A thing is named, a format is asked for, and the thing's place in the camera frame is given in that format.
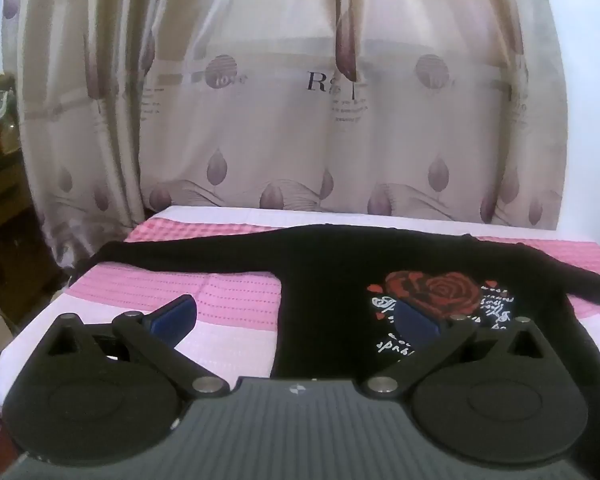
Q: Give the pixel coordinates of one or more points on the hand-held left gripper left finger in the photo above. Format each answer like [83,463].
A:
[172,317]

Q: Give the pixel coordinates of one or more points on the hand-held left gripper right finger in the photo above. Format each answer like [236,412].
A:
[416,322]

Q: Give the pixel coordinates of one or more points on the black sweater with rose print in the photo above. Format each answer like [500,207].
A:
[320,280]

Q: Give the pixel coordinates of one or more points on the pink checked bed sheet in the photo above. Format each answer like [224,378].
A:
[155,292]

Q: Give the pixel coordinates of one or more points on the white bed mattress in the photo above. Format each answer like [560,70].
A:
[330,216]

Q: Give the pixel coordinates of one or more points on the wooden cabinet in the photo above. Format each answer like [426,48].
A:
[2,210]

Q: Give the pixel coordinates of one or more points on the beige leaf print curtain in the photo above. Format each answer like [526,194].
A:
[290,125]

